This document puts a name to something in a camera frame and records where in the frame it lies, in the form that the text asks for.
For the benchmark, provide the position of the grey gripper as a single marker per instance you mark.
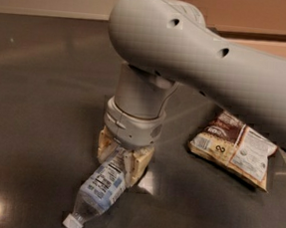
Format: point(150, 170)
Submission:
point(132, 129)

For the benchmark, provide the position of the blue label plastic water bottle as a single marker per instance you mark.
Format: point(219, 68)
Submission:
point(100, 191)

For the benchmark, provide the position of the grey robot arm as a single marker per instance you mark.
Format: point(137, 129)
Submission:
point(165, 43)

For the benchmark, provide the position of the brown white chip bag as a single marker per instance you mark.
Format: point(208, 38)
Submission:
point(236, 147)

